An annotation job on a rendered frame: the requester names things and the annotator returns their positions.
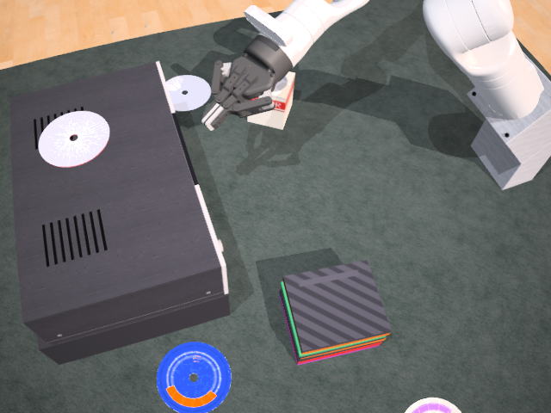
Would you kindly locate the blue cd with orange label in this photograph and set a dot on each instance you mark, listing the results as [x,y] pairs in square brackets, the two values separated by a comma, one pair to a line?
[207,392]

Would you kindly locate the white disc with centre hole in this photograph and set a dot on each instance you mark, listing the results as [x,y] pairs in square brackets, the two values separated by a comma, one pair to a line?
[198,92]
[57,149]
[432,405]

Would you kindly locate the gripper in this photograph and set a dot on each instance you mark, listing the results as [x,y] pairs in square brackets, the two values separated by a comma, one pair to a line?
[254,74]

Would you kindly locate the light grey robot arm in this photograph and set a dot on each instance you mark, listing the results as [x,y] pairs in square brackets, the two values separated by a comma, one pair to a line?
[505,78]

